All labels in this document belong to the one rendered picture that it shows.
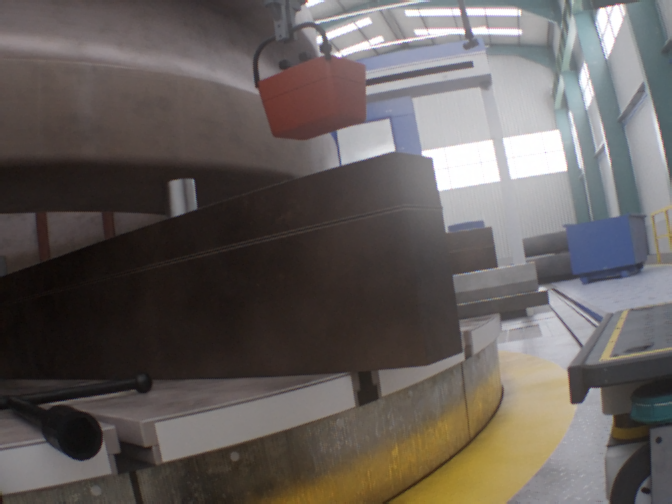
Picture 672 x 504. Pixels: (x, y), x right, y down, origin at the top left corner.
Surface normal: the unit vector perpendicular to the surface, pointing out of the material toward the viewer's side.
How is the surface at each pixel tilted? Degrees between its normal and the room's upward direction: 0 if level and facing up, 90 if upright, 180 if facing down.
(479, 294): 90
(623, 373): 90
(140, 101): 90
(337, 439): 90
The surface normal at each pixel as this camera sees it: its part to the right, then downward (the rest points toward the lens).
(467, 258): 0.14, -0.07
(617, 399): -0.45, 0.02
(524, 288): -0.25, -0.01
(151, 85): 0.80, -0.15
